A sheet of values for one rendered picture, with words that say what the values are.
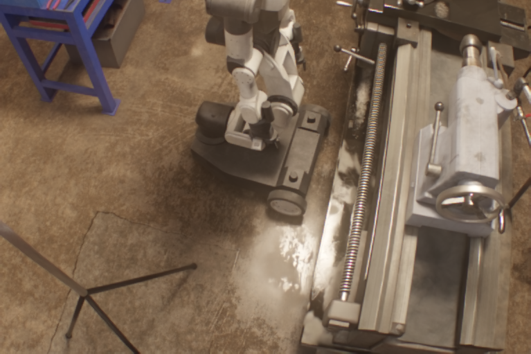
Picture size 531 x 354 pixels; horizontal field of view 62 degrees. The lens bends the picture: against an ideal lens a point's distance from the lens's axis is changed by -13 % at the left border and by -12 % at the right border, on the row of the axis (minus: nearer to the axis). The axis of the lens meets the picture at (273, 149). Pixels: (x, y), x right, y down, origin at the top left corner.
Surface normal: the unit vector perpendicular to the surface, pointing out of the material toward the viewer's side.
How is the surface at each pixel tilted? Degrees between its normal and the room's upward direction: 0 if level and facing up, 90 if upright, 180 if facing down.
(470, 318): 48
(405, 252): 0
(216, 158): 0
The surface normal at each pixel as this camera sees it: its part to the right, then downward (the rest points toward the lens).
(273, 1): 0.48, 0.72
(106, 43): -0.18, 0.85
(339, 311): 0.02, -0.50
